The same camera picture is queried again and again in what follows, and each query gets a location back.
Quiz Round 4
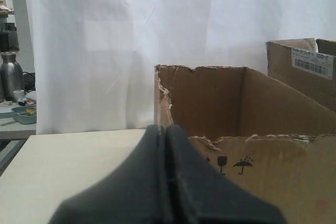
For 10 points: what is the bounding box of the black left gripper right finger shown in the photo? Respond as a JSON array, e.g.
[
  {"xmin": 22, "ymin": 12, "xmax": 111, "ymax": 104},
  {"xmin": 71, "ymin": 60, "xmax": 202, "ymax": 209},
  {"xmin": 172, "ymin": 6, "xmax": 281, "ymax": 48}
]
[{"xmin": 164, "ymin": 125, "xmax": 284, "ymax": 223}]

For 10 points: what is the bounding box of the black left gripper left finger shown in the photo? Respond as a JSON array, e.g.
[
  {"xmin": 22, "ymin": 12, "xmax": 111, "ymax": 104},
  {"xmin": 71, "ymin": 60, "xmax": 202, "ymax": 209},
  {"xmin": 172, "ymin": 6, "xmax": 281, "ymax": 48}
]
[{"xmin": 49, "ymin": 125, "xmax": 164, "ymax": 223}]

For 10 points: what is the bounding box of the torn cardboard box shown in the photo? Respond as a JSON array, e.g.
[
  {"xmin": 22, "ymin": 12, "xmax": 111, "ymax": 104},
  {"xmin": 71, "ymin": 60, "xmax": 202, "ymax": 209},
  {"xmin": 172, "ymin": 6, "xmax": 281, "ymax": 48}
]
[{"xmin": 154, "ymin": 65, "xmax": 335, "ymax": 223}]

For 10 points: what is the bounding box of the taped cardboard box with flaps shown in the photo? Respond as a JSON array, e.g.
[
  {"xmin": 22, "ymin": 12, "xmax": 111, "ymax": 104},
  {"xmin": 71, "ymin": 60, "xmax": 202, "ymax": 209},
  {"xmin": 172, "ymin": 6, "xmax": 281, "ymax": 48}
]
[{"xmin": 266, "ymin": 38, "xmax": 335, "ymax": 111}]

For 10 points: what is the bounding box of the teal tray with flower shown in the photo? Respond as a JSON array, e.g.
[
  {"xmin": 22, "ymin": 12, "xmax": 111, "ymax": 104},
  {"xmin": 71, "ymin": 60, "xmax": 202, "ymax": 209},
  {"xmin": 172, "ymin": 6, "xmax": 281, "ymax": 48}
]
[{"xmin": 12, "ymin": 105, "xmax": 37, "ymax": 125}]

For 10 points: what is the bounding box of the small white cup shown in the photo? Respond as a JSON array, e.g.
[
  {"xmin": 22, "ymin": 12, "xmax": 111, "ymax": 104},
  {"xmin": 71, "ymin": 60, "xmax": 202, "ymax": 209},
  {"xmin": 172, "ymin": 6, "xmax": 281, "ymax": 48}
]
[{"xmin": 13, "ymin": 90, "xmax": 26, "ymax": 102}]

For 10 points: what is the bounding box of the white backdrop cloth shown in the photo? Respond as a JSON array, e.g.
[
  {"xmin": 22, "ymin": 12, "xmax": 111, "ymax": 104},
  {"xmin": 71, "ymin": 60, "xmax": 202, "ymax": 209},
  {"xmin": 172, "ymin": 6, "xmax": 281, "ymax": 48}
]
[{"xmin": 26, "ymin": 0, "xmax": 335, "ymax": 134}]

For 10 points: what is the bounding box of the steel water bottle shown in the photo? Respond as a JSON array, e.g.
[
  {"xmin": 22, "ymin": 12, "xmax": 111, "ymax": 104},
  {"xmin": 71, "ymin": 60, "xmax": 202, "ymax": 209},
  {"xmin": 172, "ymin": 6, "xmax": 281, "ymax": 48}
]
[{"xmin": 1, "ymin": 52, "xmax": 25, "ymax": 101}]

